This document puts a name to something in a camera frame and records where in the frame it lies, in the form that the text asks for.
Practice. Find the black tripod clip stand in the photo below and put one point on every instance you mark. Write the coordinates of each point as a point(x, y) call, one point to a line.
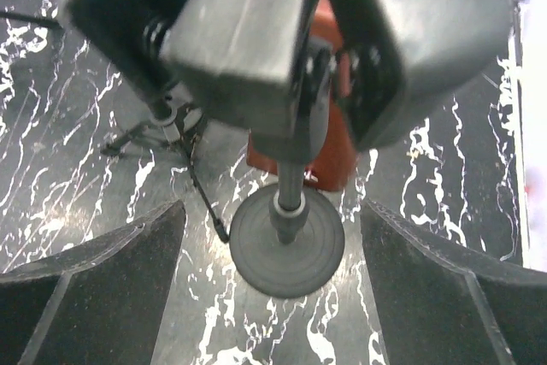
point(182, 124)

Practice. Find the brown box in holder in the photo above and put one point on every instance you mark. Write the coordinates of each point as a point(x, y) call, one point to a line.
point(335, 163)

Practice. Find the black round base holder stand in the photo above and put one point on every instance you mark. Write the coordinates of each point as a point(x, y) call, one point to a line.
point(253, 64)

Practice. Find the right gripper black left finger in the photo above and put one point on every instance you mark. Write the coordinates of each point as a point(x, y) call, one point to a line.
point(100, 302)

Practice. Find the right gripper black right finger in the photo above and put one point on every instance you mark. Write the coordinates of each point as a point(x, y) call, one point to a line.
point(441, 303)

